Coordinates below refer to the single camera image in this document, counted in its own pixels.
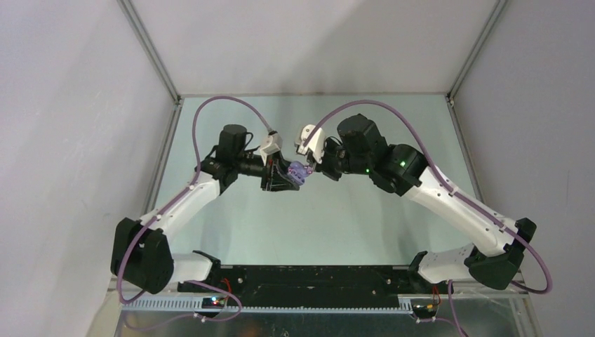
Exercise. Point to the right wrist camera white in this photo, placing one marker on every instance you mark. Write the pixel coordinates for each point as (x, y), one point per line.
(310, 143)

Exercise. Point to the grey slotted cable duct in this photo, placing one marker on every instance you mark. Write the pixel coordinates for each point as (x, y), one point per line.
(198, 304)

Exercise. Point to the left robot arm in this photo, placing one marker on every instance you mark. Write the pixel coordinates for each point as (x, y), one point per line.
(141, 252)

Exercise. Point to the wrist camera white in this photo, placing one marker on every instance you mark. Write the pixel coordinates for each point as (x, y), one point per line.
(310, 143)
(269, 146)

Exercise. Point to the purple earbud charging case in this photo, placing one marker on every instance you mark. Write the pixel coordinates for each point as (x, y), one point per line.
(297, 172)

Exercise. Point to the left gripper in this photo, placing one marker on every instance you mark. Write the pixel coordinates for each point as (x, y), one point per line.
(276, 163)

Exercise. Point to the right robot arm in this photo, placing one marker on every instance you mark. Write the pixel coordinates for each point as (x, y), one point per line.
(493, 256)

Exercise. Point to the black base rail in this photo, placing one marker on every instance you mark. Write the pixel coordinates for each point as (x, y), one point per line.
(326, 286)

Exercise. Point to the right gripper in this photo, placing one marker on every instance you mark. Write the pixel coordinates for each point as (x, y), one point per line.
(323, 166)

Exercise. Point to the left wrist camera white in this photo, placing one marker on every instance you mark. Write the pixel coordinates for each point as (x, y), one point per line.
(269, 146)

